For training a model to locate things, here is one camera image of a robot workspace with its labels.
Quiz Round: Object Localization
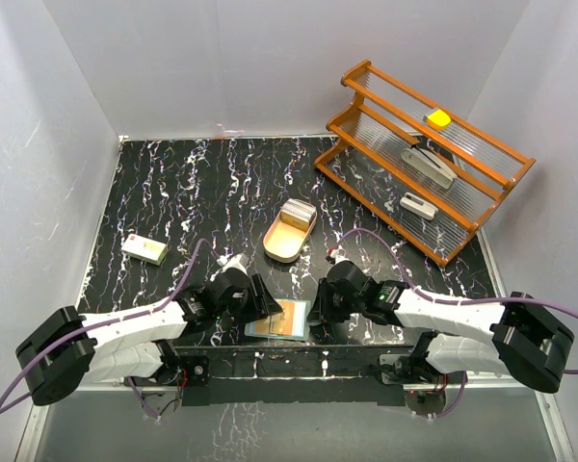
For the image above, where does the small white stapler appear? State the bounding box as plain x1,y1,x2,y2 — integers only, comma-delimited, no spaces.
399,192,438,221

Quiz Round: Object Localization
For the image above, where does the orange credit card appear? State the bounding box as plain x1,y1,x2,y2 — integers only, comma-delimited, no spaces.
269,299,307,337

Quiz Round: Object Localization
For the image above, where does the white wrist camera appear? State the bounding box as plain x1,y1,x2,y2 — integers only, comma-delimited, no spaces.
327,247,353,270
211,253,249,285

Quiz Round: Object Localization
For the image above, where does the orange wooden shelf rack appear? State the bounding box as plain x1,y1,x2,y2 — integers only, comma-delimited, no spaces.
315,60,536,267

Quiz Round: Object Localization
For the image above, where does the yellow sticky note block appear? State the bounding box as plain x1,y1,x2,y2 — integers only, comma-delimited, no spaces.
423,108,452,130

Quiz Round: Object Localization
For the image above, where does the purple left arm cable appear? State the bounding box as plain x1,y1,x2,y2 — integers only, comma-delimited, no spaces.
0,238,223,416

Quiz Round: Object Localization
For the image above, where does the small white cardboard box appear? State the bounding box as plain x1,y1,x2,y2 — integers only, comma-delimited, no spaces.
121,234,169,266

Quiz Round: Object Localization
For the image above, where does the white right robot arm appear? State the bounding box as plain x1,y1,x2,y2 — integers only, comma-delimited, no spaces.
307,261,574,394

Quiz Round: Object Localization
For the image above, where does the beige oval tray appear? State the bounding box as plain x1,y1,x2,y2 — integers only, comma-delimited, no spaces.
263,209,317,264

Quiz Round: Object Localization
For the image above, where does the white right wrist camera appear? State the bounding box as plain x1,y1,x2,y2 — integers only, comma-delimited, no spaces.
327,247,353,270

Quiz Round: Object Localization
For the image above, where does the green card holder wallet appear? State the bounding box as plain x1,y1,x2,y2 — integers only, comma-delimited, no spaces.
245,299,311,341

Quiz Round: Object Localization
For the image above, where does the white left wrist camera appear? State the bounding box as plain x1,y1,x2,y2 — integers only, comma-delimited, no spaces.
211,253,249,285

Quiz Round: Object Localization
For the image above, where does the grey stapler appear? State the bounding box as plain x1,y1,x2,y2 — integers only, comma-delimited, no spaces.
401,146,458,189

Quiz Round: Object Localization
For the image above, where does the stack of credit cards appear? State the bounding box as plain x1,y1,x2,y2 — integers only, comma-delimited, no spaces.
280,198,316,229

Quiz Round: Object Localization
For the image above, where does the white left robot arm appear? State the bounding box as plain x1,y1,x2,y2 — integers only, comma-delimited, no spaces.
15,268,283,406

